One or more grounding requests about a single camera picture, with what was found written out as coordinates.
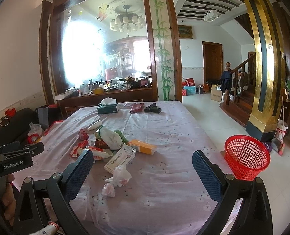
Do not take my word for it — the torn red cardboard box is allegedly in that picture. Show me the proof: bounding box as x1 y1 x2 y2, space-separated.
70 139 89 158

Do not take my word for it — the brown red snack wrapper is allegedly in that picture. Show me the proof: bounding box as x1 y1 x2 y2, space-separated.
94 139 109 149

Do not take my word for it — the white plastic bag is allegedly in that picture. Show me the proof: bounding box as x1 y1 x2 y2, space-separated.
101 165 132 198

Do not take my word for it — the white medicine box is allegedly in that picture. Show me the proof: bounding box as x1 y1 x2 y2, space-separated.
104 144 136 174

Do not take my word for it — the white green towel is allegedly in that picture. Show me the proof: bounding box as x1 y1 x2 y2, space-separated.
96 126 129 151

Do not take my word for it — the orange cardboard box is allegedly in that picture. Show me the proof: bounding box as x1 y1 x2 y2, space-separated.
127 139 156 155

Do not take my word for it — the person's left hand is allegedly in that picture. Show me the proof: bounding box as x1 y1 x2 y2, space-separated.
2 174 16 226

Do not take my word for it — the red plastic mesh basket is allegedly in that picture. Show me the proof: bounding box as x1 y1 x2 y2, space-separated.
225 135 271 181

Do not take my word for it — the crumpled red pink wrapper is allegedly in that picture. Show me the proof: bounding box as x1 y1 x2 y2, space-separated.
78 129 89 141

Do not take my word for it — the white spray bottle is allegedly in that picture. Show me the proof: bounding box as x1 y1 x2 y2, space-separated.
87 120 102 132

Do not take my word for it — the purple mop head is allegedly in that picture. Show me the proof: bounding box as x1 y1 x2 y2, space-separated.
263 142 272 152

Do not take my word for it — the wooden sideboard counter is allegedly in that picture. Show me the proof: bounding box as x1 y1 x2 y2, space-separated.
57 88 158 119

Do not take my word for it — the wooden staircase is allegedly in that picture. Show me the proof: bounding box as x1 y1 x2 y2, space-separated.
219 52 256 127

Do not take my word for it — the green tissue box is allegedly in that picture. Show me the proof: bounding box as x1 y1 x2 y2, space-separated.
97 97 119 115

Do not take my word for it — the brown cardboard box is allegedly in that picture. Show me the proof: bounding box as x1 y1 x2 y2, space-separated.
211 84 222 102

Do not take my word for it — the white plastic bucket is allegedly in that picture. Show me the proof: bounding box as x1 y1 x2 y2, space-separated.
275 119 288 142

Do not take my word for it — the black handheld device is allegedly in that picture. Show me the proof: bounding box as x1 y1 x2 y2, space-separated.
144 103 161 114

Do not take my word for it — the dark blue jacket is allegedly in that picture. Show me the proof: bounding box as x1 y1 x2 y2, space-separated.
220 70 232 93

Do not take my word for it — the dark red snack packet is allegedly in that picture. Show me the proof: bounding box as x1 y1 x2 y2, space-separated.
129 102 144 114

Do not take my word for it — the gold black pillar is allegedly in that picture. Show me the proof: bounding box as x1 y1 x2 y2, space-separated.
244 0 285 142

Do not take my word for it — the brown wooden door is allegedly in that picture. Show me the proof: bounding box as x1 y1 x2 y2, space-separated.
202 41 223 85

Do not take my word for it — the framed landscape painting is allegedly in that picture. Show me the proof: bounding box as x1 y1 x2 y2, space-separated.
178 25 193 39

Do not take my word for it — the bamboo painted panel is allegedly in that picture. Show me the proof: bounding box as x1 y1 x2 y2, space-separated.
149 0 175 101

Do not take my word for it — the ceiling chandelier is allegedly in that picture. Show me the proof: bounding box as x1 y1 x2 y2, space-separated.
110 4 146 32

